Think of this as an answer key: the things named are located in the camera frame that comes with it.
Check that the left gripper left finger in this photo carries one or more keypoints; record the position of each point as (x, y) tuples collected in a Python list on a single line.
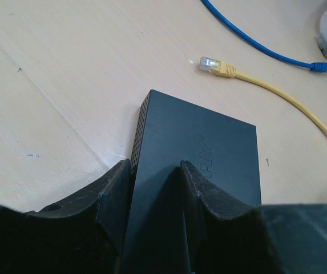
[(82, 233)]

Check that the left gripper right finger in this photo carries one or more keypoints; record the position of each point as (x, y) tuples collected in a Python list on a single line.
[(225, 235)]

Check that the black network switch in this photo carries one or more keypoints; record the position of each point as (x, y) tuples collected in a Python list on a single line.
[(170, 131)]

